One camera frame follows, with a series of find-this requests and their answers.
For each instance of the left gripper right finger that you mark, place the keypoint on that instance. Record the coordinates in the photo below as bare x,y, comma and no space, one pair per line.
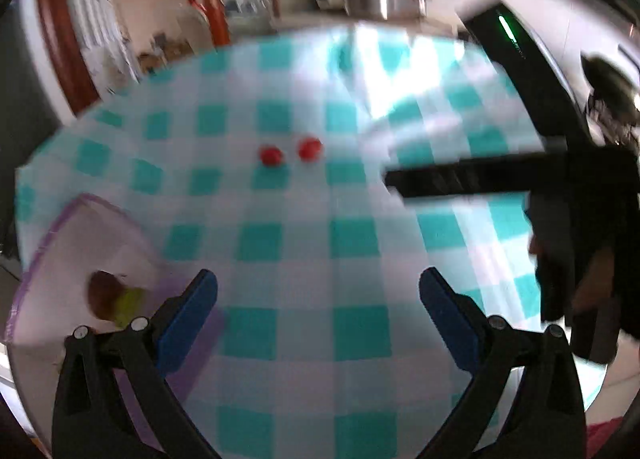
547,416

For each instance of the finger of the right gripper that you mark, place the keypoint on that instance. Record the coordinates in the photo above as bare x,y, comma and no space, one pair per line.
467,177

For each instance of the teal white checkered tablecloth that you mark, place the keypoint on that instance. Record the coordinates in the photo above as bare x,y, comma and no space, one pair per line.
325,349

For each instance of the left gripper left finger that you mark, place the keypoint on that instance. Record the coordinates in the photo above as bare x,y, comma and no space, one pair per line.
113,399

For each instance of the red tomato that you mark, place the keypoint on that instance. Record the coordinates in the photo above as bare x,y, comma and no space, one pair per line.
310,149
271,156

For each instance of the green apple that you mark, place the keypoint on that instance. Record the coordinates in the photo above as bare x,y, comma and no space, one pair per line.
127,306

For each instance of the dark red apple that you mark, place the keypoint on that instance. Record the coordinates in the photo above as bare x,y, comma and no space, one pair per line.
103,289

